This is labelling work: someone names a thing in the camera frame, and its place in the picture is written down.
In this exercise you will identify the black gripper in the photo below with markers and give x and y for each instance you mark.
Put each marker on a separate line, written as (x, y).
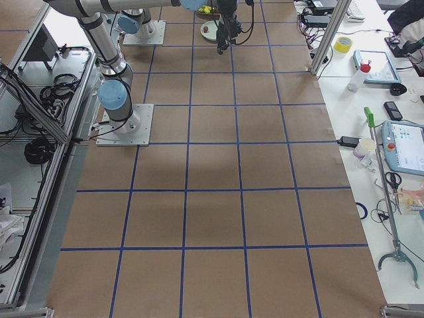
(225, 12)

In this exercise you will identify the light green plate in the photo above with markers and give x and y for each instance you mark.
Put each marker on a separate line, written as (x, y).
(212, 34)

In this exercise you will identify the yellow banana bunch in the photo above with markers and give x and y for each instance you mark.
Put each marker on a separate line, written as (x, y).
(205, 10)

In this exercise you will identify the black power adapter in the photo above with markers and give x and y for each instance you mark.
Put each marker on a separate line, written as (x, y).
(315, 21)

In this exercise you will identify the yellow tape roll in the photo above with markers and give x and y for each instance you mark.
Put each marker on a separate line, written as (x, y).
(343, 44)

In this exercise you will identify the plastic bottle red cap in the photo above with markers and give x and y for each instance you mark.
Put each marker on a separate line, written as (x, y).
(359, 77)

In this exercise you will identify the blue teach pendant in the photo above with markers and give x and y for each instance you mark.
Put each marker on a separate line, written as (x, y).
(383, 70)
(403, 146)

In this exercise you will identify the paper cup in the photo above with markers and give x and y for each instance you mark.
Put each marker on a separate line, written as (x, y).
(364, 147)

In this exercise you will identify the black scissors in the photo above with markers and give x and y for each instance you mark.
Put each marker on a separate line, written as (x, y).
(394, 180)

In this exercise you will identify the long reach grabber tool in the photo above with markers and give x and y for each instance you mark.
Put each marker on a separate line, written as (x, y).
(397, 254)

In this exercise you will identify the second arm base plate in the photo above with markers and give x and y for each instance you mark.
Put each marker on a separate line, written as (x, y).
(150, 34)

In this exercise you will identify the aluminium frame post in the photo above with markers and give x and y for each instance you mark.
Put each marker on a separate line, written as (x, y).
(334, 24)

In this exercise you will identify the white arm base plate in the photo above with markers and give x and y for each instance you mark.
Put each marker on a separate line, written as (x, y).
(136, 131)

